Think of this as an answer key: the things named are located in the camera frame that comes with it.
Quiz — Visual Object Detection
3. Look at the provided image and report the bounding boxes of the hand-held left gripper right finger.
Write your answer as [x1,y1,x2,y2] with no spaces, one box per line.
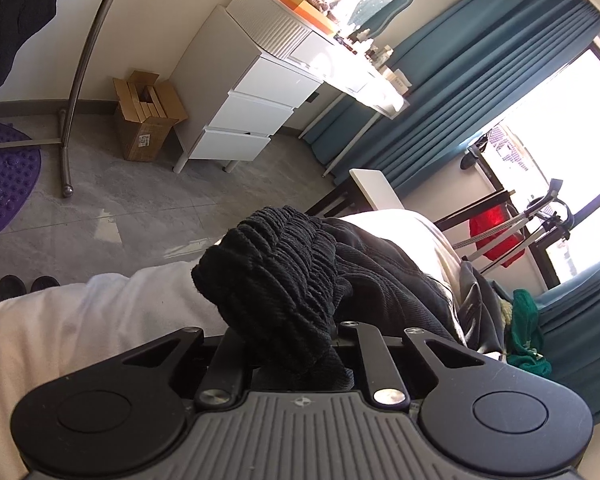
[339,320,502,407]

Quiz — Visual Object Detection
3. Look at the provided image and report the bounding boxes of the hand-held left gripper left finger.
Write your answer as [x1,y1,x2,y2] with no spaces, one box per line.
[111,326,247,408]

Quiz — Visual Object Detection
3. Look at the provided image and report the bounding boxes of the black knit garment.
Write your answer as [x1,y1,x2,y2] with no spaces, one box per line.
[191,206,354,392]

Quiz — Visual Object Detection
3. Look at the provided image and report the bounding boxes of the metal clothes rack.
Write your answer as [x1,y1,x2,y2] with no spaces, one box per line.
[0,0,137,199]

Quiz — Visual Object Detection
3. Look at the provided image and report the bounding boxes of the black pants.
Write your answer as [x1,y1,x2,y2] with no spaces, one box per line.
[324,216,469,347]

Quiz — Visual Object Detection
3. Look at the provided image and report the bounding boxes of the grey garment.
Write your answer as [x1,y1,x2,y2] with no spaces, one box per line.
[459,259,512,362]

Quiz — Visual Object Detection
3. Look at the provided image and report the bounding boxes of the light pastel bed sheet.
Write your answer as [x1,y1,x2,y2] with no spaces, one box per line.
[0,209,463,480]

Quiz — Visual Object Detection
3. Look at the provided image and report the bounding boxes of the green garment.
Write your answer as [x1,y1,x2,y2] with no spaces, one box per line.
[504,288,554,379]

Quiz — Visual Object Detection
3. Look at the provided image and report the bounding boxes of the red bag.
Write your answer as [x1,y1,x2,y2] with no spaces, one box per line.
[468,202,527,267]

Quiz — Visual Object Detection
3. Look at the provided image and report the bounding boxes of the black shoe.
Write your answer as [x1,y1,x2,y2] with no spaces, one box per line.
[0,274,27,307]
[29,275,61,293]

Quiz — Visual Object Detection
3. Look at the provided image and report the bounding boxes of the teal curtain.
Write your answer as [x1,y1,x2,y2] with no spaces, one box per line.
[300,0,600,202]
[524,255,600,427]

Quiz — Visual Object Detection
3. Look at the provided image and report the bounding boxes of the open cardboard box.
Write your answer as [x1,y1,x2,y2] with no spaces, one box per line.
[112,70,189,162]

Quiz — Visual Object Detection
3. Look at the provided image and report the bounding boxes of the white dressing table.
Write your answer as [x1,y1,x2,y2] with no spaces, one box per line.
[172,0,412,178]

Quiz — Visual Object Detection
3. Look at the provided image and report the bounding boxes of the purple massage mat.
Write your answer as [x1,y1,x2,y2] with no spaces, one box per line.
[0,119,43,246]

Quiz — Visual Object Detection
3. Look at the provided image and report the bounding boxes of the window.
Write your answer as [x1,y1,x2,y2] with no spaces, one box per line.
[459,45,600,292]

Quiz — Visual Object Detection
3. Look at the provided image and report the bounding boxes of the group of cosmetic bottles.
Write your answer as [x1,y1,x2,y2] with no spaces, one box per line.
[336,29,397,69]

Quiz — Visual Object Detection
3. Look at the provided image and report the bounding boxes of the teal vanity mirror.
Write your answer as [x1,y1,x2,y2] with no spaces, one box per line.
[346,0,414,42]

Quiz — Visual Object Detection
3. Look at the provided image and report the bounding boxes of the orange box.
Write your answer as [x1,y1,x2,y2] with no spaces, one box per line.
[275,0,340,35]

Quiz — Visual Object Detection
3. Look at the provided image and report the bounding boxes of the dark hanging garment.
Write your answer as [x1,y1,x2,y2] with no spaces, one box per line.
[0,0,62,102]

